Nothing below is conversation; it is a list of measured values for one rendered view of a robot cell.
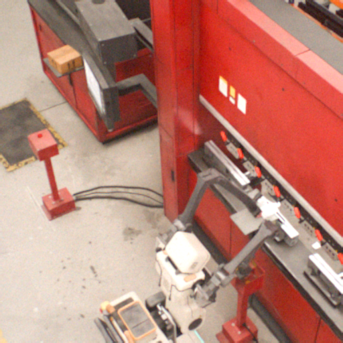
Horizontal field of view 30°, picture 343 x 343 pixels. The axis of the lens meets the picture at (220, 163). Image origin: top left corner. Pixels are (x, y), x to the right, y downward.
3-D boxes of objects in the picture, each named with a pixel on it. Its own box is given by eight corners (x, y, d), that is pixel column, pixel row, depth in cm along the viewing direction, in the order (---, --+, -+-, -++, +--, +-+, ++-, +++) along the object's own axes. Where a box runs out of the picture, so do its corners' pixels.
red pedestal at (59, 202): (40, 206, 553) (21, 134, 495) (67, 194, 563) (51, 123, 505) (49, 221, 541) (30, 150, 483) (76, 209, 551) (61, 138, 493)
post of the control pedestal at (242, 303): (235, 325, 461) (238, 281, 423) (241, 321, 463) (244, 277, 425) (240, 331, 457) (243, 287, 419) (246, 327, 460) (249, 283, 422)
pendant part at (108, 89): (88, 93, 467) (81, 52, 442) (104, 89, 471) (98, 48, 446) (108, 130, 439) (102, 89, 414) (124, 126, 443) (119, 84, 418)
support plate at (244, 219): (229, 217, 419) (229, 216, 418) (262, 201, 429) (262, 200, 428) (245, 235, 408) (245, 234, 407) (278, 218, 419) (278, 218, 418)
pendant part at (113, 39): (90, 101, 483) (74, 1, 423) (121, 92, 491) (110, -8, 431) (112, 143, 451) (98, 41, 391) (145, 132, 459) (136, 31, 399)
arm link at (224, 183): (205, 173, 370) (215, 183, 364) (212, 165, 370) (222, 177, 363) (238, 197, 404) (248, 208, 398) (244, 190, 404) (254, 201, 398)
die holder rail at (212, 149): (204, 152, 479) (204, 143, 472) (211, 149, 481) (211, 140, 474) (242, 193, 449) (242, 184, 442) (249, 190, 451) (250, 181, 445)
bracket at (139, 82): (114, 90, 486) (114, 83, 482) (143, 80, 496) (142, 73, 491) (139, 120, 463) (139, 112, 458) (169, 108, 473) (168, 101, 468)
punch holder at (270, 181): (259, 183, 416) (261, 165, 404) (270, 177, 419) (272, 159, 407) (273, 197, 407) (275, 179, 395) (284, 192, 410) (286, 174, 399)
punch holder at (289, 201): (278, 202, 404) (280, 184, 392) (289, 197, 407) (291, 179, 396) (293, 218, 395) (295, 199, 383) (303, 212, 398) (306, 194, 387)
